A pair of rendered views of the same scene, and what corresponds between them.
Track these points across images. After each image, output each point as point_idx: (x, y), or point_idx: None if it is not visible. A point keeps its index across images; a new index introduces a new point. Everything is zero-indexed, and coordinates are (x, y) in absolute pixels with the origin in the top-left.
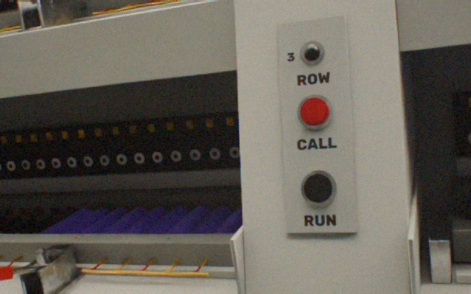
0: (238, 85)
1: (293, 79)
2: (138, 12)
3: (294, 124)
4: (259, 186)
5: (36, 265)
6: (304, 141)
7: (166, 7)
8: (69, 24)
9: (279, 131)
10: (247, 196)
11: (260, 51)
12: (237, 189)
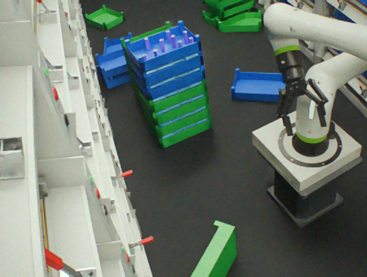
0: (98, 120)
1: (97, 114)
2: (96, 119)
3: (99, 119)
4: (103, 132)
5: (112, 178)
6: (100, 121)
7: (95, 116)
8: (99, 131)
9: (99, 122)
10: (103, 134)
11: (96, 113)
12: None
